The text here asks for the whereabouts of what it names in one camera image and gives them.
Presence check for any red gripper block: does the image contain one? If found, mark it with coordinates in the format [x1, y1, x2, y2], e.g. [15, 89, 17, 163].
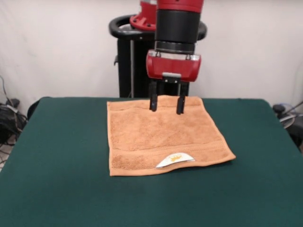
[145, 53, 202, 115]

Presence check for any orange terry towel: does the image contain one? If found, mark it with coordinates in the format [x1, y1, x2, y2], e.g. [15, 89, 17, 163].
[106, 95, 237, 177]

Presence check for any grey round pedestal foot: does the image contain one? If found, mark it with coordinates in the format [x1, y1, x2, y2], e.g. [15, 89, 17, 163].
[279, 113, 296, 130]

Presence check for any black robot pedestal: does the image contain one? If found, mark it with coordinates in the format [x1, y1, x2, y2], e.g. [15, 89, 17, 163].
[108, 14, 208, 98]

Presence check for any dark green table cloth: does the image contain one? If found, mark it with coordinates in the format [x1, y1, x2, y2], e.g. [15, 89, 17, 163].
[0, 96, 303, 227]

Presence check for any black floor equipment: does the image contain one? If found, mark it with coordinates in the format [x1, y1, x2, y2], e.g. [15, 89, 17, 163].
[287, 122, 303, 152]

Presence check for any black tangled cable bundle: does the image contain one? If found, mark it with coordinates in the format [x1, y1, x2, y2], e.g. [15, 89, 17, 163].
[0, 75, 28, 146]

